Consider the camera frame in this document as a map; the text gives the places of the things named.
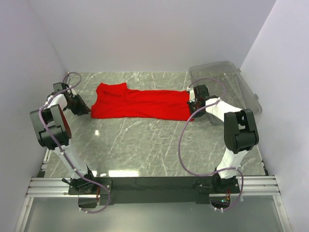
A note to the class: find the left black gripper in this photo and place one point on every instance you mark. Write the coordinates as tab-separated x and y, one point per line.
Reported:
83	108

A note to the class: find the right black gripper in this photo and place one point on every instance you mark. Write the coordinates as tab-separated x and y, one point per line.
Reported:
190	104

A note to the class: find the red t shirt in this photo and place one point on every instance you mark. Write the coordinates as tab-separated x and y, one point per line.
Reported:
118	101

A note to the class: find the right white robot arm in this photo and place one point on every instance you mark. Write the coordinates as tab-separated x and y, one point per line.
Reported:
240	131

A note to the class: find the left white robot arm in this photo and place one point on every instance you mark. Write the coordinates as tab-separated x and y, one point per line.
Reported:
53	132

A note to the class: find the clear plastic bin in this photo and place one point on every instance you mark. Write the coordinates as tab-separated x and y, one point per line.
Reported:
238	93

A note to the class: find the black base crossbar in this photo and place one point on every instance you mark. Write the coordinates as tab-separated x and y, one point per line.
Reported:
178	189

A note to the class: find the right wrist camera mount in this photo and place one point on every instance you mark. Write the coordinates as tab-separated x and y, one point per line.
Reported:
191	92

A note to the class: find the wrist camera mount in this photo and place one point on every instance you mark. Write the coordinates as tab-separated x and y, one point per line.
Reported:
71	92
191	92

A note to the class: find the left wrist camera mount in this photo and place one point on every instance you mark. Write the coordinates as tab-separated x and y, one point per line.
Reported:
71	92

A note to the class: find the aluminium rail frame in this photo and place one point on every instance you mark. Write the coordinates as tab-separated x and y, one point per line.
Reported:
146	147

